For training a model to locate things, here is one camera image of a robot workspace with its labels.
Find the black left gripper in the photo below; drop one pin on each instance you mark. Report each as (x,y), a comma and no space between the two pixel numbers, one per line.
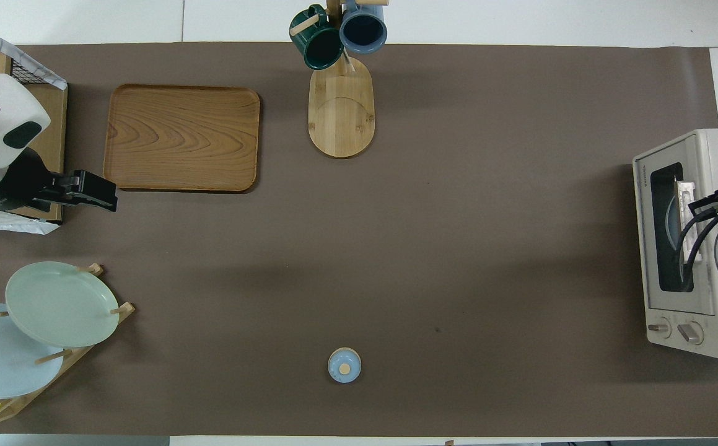
(21,189)

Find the light blue ribbed plate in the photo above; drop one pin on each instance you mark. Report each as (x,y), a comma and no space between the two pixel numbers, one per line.
(673,223)

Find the glass oven door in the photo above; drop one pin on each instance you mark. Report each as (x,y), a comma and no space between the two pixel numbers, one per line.
(643,248)

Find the oval oven knob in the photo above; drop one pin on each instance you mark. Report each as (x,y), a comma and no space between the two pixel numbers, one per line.
(691,333)

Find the round oven knob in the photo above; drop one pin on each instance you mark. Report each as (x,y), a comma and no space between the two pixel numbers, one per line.
(659,327)

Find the rectangular wooden tray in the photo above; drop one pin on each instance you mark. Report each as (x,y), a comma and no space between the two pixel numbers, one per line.
(179,139)

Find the pale green plate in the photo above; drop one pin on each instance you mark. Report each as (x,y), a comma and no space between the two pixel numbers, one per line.
(61,303)

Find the wooden plate rack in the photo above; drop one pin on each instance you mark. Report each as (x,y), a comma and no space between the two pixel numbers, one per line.
(124,309)

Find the brown table mat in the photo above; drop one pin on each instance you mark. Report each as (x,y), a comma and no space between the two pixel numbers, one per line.
(489,186)

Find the wooden mug rack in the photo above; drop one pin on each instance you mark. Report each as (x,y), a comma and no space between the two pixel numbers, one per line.
(340,118)

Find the dark green mug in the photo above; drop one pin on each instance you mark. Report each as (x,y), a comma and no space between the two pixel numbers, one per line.
(323,49)

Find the blue grey mug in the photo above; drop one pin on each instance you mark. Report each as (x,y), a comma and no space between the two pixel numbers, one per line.
(363,31)

